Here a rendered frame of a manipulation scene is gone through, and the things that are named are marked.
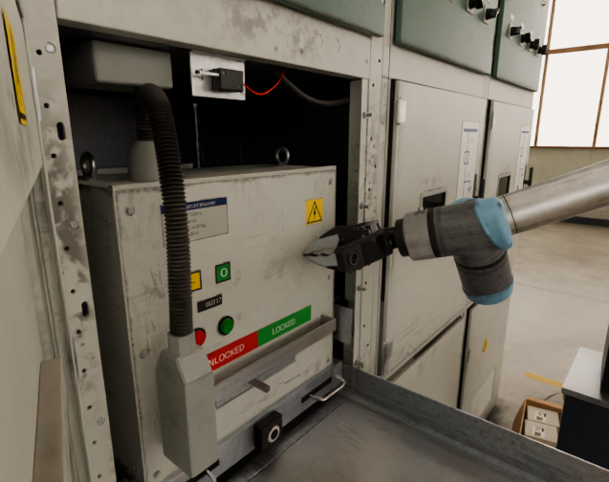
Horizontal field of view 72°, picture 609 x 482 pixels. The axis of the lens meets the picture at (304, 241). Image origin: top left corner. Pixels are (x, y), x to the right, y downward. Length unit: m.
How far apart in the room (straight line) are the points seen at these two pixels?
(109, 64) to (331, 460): 0.77
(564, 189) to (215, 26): 0.68
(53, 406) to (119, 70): 0.40
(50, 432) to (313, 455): 0.62
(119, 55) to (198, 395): 0.45
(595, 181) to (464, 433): 0.55
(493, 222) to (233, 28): 0.49
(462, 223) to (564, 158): 7.88
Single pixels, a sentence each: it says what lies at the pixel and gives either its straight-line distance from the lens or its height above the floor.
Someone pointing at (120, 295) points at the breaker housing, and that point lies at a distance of 0.63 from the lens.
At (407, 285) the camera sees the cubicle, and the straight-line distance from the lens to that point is 1.17.
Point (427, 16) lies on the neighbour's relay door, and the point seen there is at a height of 1.73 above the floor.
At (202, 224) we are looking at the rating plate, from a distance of 0.67.
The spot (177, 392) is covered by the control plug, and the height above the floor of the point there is 1.13.
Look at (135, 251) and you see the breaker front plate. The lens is 0.61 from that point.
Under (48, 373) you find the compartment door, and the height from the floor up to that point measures 1.24.
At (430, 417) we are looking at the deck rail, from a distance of 1.01.
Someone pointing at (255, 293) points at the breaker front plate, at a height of 1.18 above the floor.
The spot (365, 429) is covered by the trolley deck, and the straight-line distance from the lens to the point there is 0.99.
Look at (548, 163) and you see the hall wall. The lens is 8.63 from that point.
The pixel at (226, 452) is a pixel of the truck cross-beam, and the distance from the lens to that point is 0.86.
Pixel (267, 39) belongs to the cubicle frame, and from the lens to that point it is 0.71.
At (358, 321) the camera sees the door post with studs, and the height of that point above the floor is 1.03.
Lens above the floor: 1.45
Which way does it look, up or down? 14 degrees down
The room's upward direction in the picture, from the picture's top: straight up
